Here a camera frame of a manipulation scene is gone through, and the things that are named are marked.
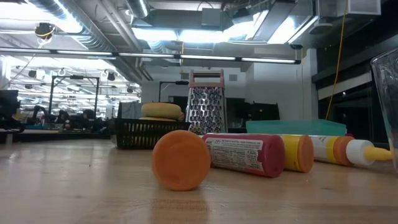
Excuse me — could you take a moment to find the orange food colouring bottle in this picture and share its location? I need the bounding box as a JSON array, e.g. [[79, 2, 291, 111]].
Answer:
[[151, 129, 211, 192]]

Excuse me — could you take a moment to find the red food colouring bottle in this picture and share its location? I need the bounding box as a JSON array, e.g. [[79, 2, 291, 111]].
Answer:
[[201, 133, 286, 179]]

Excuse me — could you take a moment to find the yellow food colouring bottle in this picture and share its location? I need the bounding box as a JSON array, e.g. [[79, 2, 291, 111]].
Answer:
[[279, 134, 315, 174], [309, 135, 394, 167]]

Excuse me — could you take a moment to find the long ceiling light fixture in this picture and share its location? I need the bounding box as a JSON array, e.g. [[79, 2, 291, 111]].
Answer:
[[0, 46, 302, 65]]

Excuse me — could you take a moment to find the black background cabinet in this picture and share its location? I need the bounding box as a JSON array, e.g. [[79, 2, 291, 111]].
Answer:
[[226, 98, 280, 129]]

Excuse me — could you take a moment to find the grey background box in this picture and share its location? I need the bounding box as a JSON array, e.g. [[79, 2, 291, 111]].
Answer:
[[117, 101, 143, 119]]

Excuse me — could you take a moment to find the black plastic basket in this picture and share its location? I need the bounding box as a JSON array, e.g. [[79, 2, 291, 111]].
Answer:
[[112, 118, 192, 150]]

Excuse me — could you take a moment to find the teal plastic container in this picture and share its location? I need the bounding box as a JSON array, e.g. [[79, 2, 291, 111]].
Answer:
[[245, 119, 348, 137]]

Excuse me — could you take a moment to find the dark background robot station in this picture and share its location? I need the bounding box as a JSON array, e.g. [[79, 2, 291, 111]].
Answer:
[[24, 105, 109, 131]]

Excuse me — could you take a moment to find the background work table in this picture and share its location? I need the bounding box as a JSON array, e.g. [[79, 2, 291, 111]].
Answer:
[[0, 128, 110, 144]]

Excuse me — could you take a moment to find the white ceiling box unit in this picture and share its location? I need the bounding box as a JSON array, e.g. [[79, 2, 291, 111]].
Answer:
[[317, 0, 382, 18]]

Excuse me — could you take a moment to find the clear plastic container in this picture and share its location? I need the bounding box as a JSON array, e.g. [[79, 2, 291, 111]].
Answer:
[[369, 48, 398, 174]]

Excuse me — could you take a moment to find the dark background monitor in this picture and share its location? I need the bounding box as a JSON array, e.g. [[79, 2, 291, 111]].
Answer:
[[0, 89, 20, 125]]

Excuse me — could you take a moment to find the black background gantry frame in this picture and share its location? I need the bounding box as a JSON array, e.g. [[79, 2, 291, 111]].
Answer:
[[158, 80, 190, 103], [48, 74, 100, 114]]

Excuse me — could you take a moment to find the yellow hanging cable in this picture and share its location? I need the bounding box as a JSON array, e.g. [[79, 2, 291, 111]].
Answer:
[[325, 0, 348, 121]]

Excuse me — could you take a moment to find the black ceiling cord reel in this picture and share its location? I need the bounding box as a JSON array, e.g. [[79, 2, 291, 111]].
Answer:
[[34, 22, 57, 40]]

